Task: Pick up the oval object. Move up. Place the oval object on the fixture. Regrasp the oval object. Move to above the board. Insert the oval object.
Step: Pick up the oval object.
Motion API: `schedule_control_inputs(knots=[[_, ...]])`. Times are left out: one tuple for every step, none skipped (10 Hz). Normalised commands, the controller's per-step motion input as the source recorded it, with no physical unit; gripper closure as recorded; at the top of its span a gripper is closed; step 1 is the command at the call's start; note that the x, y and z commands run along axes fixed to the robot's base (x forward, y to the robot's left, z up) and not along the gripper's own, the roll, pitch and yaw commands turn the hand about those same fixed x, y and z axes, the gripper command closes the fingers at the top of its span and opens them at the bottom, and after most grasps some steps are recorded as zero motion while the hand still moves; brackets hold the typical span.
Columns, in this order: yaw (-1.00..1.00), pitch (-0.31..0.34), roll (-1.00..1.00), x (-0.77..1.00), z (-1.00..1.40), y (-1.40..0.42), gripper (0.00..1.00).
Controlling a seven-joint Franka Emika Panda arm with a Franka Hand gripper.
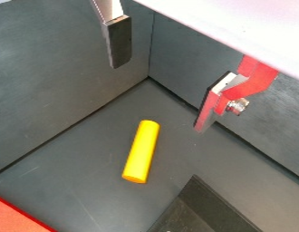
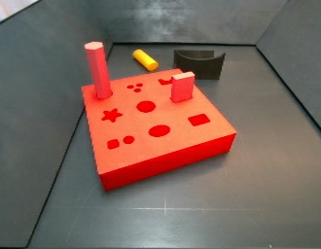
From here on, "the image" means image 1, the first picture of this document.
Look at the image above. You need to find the red shape sorter block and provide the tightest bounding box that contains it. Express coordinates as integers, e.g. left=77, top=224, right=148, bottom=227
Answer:
left=0, top=198, right=57, bottom=232

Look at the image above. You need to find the yellow oval peg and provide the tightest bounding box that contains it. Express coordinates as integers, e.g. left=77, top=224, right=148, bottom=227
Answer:
left=122, top=120, right=160, bottom=184

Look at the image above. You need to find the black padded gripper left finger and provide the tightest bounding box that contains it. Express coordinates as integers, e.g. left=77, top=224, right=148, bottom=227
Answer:
left=89, top=0, right=132, bottom=69

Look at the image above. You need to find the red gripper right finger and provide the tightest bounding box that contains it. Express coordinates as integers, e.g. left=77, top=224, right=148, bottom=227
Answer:
left=193, top=55, right=278, bottom=132

